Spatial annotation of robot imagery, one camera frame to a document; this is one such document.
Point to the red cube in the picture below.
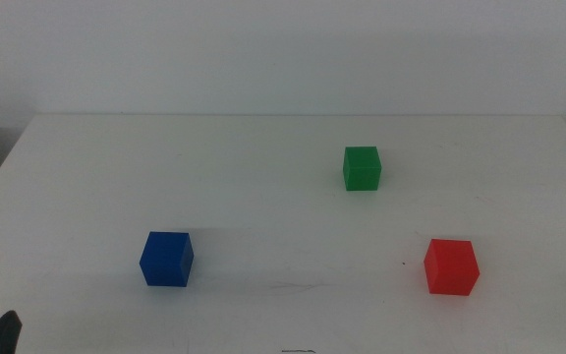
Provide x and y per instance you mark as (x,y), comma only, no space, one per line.
(452,268)

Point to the green cube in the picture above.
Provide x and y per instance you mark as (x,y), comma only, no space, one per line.
(362,168)

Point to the blue cube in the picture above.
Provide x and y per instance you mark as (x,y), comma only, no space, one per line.
(166,259)

